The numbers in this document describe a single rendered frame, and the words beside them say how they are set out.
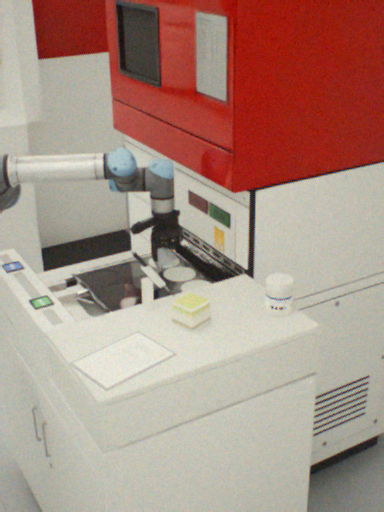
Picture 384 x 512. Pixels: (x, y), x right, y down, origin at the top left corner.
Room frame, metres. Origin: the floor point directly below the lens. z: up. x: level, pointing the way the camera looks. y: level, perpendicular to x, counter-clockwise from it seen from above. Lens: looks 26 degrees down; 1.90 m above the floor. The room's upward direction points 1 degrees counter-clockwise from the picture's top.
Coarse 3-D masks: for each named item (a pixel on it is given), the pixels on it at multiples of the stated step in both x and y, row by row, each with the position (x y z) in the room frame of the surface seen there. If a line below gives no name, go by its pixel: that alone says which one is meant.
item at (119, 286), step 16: (176, 256) 2.11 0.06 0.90; (96, 272) 2.00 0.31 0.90; (112, 272) 2.00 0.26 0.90; (128, 272) 2.00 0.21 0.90; (144, 272) 2.00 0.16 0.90; (160, 272) 1.99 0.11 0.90; (96, 288) 1.89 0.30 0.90; (112, 288) 1.89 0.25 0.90; (128, 288) 1.89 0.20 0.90; (160, 288) 1.88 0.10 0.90; (176, 288) 1.88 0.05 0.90; (112, 304) 1.79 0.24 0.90; (128, 304) 1.79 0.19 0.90
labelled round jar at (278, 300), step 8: (272, 280) 1.62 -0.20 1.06; (280, 280) 1.62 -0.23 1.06; (288, 280) 1.62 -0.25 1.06; (272, 288) 1.60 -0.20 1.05; (280, 288) 1.59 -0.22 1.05; (288, 288) 1.60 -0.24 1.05; (272, 296) 1.60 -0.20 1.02; (280, 296) 1.59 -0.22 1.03; (288, 296) 1.60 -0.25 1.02; (272, 304) 1.60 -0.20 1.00; (280, 304) 1.59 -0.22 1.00; (288, 304) 1.60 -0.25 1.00; (272, 312) 1.60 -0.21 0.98; (280, 312) 1.59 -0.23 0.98; (288, 312) 1.60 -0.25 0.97
